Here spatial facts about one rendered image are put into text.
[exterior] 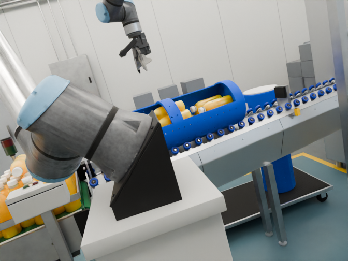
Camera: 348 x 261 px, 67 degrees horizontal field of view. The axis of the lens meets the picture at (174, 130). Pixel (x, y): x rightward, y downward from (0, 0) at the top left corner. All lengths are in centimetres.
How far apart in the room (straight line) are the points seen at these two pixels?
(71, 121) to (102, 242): 26
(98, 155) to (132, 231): 19
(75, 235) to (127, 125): 80
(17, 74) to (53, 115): 32
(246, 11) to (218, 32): 66
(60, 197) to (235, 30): 464
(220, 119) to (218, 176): 35
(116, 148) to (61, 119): 13
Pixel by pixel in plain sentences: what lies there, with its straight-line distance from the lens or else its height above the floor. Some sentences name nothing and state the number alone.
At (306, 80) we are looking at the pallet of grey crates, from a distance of 490.
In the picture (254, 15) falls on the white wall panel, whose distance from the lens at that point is 550.
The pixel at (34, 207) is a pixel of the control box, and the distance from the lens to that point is 115.
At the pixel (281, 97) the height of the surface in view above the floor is 101.
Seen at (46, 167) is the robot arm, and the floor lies 123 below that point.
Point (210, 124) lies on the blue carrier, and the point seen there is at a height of 104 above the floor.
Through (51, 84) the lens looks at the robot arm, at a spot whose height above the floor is 143.
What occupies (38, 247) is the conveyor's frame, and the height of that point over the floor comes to 83.
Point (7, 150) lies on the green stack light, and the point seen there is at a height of 119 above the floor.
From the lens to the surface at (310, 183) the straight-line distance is 257.
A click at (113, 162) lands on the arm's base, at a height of 123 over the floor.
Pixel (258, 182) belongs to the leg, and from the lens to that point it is 200.
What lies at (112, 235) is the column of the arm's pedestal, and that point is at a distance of 60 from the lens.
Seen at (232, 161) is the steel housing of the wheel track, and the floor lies 77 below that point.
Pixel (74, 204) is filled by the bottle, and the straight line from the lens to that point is 130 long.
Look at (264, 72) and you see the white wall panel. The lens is 550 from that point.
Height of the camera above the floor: 139
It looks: 13 degrees down
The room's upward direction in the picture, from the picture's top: 16 degrees counter-clockwise
